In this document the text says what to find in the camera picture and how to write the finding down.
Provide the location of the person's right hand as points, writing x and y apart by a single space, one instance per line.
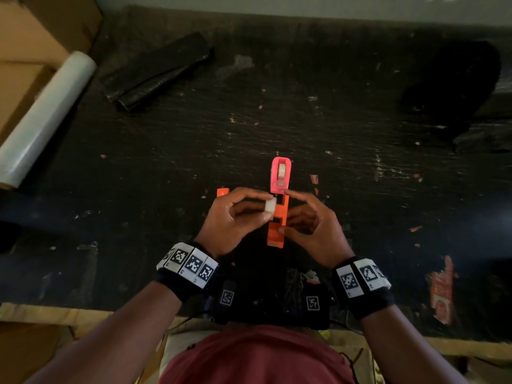
320 239

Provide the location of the person's left hand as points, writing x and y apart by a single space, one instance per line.
224 229

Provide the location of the person's left thumb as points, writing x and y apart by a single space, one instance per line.
256 225

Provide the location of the person's right thumb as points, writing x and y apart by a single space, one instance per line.
291 234

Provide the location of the orange plastic tool body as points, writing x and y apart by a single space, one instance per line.
276 235

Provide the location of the small white tape roll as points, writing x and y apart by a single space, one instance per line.
271 207

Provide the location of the person's left forearm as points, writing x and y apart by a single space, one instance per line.
120 339

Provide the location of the person's right forearm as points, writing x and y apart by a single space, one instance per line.
404 351

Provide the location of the small orange plastic piece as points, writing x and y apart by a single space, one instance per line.
223 192

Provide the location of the pink tape dispenser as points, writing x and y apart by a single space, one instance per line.
281 177

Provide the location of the black chest device with markers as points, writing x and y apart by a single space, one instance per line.
268 299

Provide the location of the black left wristband with markers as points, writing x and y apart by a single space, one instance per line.
188 265

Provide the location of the black wristband with markers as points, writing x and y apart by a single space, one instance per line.
188 265
362 285

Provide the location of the black right wristband with markers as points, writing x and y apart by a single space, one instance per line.
362 285

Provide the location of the red shirt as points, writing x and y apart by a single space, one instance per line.
256 359

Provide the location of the torn red label scrap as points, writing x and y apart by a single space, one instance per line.
442 291

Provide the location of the folded black plastic bag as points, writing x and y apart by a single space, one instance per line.
156 71

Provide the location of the crumpled black plastic sheet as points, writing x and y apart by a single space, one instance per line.
484 137

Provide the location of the dark black cloth bundle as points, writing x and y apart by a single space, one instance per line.
452 83

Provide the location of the clear plastic film roll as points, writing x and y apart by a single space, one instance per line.
44 119

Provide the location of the brown cardboard box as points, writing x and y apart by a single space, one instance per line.
28 351

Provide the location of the large cardboard box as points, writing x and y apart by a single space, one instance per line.
44 23

